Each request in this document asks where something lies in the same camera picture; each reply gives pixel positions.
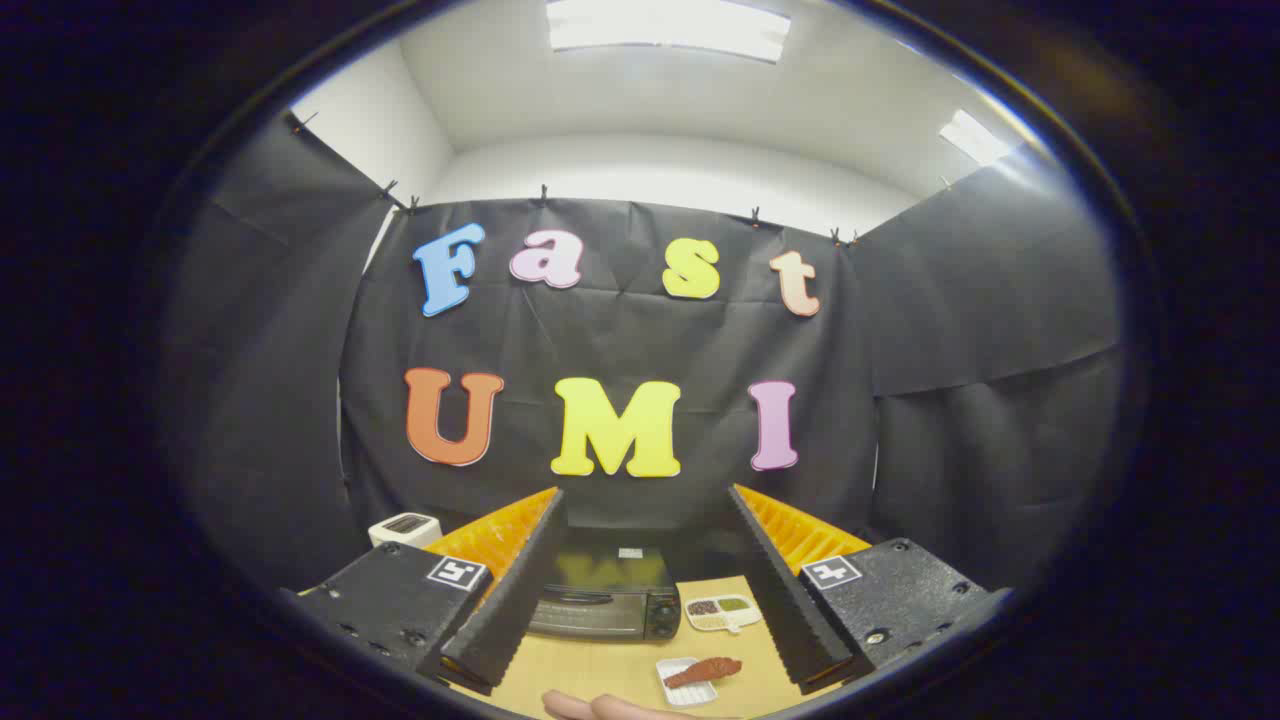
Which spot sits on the large ceiling light panel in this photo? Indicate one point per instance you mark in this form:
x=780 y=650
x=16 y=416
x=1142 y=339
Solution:
x=665 y=28

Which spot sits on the small ceiling light panel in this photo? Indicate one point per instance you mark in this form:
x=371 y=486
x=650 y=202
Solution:
x=975 y=138

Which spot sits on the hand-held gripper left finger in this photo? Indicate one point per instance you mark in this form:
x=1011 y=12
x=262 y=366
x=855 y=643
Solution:
x=510 y=600

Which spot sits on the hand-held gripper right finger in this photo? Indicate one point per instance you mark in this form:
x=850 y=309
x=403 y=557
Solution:
x=785 y=600

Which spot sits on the black toaster oven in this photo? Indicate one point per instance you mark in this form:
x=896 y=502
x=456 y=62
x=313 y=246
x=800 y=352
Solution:
x=610 y=600

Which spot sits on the reddish brown meat slice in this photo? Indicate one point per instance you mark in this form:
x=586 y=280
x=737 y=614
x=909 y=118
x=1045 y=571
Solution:
x=705 y=670

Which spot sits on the white divided dish with beans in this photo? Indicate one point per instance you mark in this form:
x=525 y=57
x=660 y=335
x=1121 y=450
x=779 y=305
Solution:
x=722 y=610

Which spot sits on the white rectangular tray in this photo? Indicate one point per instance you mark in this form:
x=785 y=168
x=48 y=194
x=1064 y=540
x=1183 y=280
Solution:
x=690 y=693

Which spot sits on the white bread toaster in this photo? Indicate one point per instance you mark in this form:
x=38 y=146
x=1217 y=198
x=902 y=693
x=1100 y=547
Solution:
x=400 y=530

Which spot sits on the black backdrop cloth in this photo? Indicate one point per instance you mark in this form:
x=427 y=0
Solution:
x=620 y=340

